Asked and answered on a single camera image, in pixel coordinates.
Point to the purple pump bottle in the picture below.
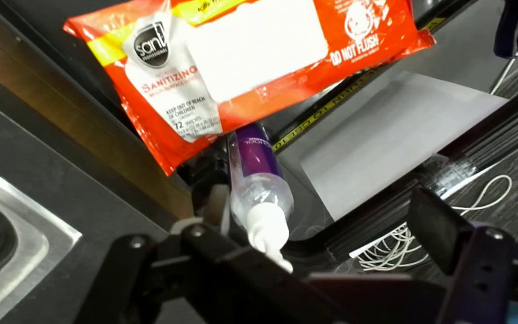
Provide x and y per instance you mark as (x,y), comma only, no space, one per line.
(259,162)

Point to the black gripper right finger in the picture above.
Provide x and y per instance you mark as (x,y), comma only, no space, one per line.
(435,225)

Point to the white paper sheet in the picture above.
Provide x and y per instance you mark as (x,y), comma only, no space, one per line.
(391,131)

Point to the stainless steel sink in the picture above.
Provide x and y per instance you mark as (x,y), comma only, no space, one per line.
(31,239)

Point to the black kitchen counter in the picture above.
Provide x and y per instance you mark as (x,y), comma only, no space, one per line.
(90,198)

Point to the orange sanitizing wipes pack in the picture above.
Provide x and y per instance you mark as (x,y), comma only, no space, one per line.
(259,47)

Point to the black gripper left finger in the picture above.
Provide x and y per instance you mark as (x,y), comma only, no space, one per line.
(216,209)

